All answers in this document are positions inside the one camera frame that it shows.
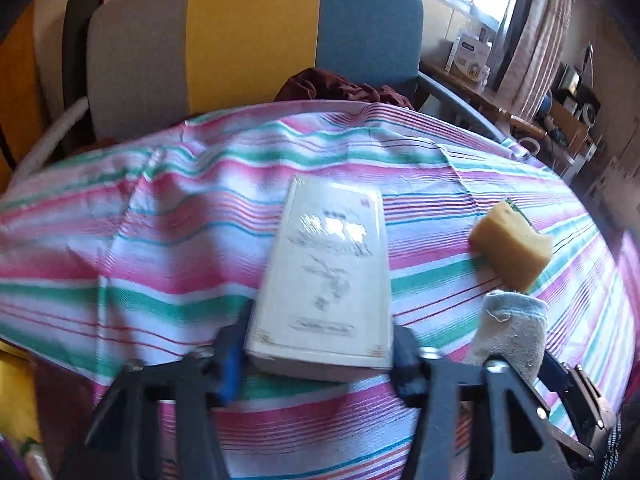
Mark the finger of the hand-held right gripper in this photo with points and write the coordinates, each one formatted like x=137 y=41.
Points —
x=555 y=372

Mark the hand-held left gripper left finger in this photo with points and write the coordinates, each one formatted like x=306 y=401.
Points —
x=230 y=360

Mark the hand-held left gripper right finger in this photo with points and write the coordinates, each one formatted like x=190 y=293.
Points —
x=405 y=365

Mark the white sock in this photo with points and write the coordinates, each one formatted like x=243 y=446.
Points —
x=515 y=330

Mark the white box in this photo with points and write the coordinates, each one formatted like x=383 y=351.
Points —
x=325 y=280

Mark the yellow sponge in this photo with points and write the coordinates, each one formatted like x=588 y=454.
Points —
x=510 y=250

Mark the striped cloth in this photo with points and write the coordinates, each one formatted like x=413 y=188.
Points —
x=150 y=240

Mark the white mug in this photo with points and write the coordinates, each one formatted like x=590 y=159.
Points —
x=530 y=146

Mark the blue round container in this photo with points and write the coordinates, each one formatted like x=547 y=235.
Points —
x=545 y=105

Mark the wooden desk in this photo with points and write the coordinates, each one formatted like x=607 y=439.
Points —
x=500 y=105

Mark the maroon cloth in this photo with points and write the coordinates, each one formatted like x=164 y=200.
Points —
x=340 y=90

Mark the white tube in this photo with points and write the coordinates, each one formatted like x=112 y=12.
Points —
x=50 y=135

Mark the silver appliance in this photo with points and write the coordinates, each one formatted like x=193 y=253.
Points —
x=570 y=80

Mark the white and blue carton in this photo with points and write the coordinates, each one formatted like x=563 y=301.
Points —
x=467 y=57

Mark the patterned curtain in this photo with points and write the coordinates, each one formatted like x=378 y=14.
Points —
x=530 y=50

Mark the grey yellow blue chair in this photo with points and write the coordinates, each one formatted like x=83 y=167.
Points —
x=250 y=35

